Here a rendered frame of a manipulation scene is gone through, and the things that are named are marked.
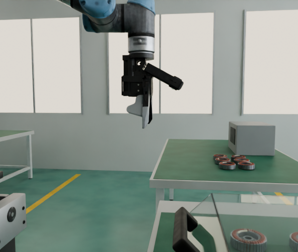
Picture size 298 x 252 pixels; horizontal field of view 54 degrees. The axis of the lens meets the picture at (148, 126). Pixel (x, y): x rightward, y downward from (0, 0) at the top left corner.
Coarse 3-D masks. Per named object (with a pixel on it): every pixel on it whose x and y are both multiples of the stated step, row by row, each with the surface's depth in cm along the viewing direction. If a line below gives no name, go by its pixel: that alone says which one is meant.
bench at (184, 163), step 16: (176, 144) 309; (192, 144) 309; (208, 144) 309; (224, 144) 309; (160, 160) 228; (176, 160) 228; (192, 160) 228; (208, 160) 228; (256, 160) 228; (272, 160) 228; (288, 160) 228; (160, 176) 181; (176, 176) 181; (192, 176) 181; (208, 176) 181; (224, 176) 181; (240, 176) 181; (256, 176) 181; (272, 176) 181; (288, 176) 181; (160, 192) 178; (256, 192) 326; (288, 192) 166
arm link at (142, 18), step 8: (128, 0) 78; (136, 0) 76; (144, 0) 76; (152, 0) 78; (128, 8) 76; (136, 8) 76; (144, 8) 76; (152, 8) 78; (128, 16) 76; (136, 16) 76; (144, 16) 77; (152, 16) 78; (128, 24) 77; (136, 24) 77; (144, 24) 77; (152, 24) 78; (128, 32) 79; (136, 32) 77; (144, 32) 77; (152, 32) 78
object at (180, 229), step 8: (184, 208) 44; (176, 216) 42; (184, 216) 41; (192, 216) 44; (176, 224) 40; (184, 224) 38; (192, 224) 43; (176, 232) 37; (184, 232) 36; (176, 240) 35; (184, 240) 34; (176, 248) 34; (184, 248) 34; (192, 248) 34
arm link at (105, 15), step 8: (64, 0) 65; (72, 0) 64; (80, 0) 62; (88, 0) 62; (96, 0) 62; (104, 0) 62; (112, 0) 63; (80, 8) 66; (88, 8) 62; (96, 8) 62; (104, 8) 62; (112, 8) 66; (88, 16) 70; (96, 16) 65; (104, 16) 66; (112, 16) 70; (104, 24) 72
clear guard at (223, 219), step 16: (208, 208) 46; (224, 208) 43; (240, 208) 43; (256, 208) 43; (272, 208) 43; (288, 208) 43; (208, 224) 41; (224, 224) 38; (240, 224) 38; (256, 224) 38; (272, 224) 38; (288, 224) 38; (192, 240) 41; (208, 240) 37; (224, 240) 34; (240, 240) 34; (256, 240) 34; (272, 240) 34; (288, 240) 34
